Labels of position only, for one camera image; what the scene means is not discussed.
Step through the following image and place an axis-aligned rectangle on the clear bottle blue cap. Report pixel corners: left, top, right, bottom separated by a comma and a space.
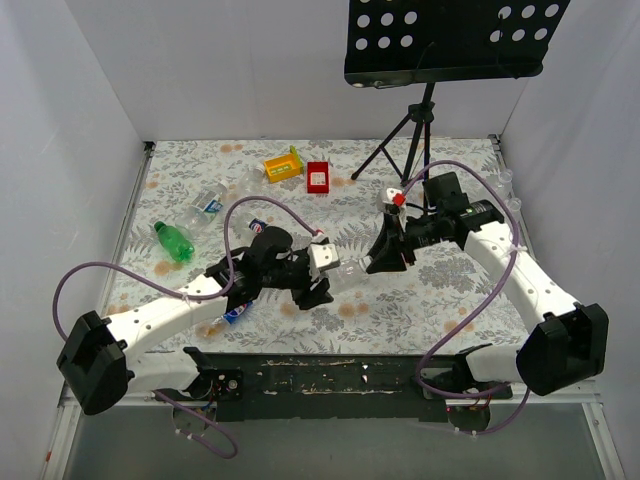
205, 301, 254, 338

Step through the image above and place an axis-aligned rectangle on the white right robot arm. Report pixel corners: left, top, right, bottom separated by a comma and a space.
364, 172, 609, 398

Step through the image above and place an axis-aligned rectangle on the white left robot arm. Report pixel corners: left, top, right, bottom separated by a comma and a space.
56, 227, 340, 415

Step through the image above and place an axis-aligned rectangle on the clear Pepsi bottle black cap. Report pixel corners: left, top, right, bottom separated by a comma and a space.
229, 212, 268, 245

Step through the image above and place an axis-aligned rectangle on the large clear bottle white cap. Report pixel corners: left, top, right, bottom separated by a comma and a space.
224, 165, 265, 233

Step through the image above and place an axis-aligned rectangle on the large clear crumpled bottle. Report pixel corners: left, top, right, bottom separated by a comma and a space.
175, 208, 227, 250

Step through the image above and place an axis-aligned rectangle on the green plastic bottle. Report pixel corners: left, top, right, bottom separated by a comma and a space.
154, 221, 195, 263

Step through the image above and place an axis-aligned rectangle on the clear bottle green-blue label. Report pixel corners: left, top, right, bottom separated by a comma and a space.
188, 180, 229, 221

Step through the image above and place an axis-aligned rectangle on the red plastic bin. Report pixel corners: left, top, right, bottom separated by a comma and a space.
306, 161, 330, 194

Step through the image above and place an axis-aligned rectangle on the yellow plastic bin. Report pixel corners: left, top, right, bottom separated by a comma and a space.
264, 153, 304, 183

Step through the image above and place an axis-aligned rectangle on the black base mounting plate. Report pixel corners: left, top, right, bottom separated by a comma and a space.
154, 349, 514, 424

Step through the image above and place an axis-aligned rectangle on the green plastic bin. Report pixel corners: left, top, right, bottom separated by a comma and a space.
289, 145, 304, 170

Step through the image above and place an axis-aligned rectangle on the black music stand tripod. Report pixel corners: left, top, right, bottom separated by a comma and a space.
344, 0, 569, 184

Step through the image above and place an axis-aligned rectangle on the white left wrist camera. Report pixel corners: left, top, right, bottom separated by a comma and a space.
307, 242, 340, 279

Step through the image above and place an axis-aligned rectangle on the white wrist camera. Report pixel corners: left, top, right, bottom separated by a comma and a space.
307, 242, 340, 279
376, 187, 406, 215

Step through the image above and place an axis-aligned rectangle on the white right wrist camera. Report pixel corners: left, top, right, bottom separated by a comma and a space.
376, 187, 406, 215

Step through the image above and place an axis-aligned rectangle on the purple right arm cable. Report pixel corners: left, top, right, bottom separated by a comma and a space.
402, 159, 531, 436

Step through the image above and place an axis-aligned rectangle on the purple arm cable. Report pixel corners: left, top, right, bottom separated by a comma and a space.
402, 159, 531, 436
53, 196, 329, 460

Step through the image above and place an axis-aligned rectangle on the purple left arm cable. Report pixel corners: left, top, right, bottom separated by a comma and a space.
53, 196, 329, 460

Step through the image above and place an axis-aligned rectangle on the aluminium frame rail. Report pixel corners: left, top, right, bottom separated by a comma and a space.
41, 141, 156, 479

